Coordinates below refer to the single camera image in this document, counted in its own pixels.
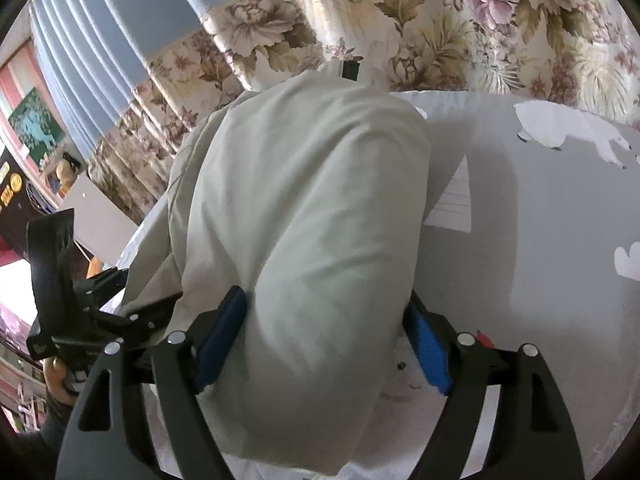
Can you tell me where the cream white large jacket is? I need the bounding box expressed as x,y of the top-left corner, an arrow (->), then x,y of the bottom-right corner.
120,71 -> 431,476

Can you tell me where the person's left forearm dark sleeve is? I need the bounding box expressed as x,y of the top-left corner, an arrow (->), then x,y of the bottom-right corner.
1,396 -> 73,462

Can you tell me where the person's left hand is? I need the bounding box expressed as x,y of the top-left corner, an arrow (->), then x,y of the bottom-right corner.
43,358 -> 76,406

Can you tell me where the white bedside cabinet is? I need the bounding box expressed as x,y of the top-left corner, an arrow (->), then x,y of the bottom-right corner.
61,172 -> 138,266

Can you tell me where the yellow plush toy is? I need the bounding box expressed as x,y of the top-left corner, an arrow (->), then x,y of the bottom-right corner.
55,152 -> 82,196

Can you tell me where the floral and blue curtain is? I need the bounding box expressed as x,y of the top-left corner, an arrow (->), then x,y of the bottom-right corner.
29,0 -> 639,222

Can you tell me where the dark framed wall panel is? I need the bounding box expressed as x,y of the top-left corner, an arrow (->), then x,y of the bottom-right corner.
0,148 -> 56,260

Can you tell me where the green wall picture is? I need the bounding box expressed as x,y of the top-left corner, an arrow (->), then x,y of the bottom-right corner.
9,88 -> 66,166

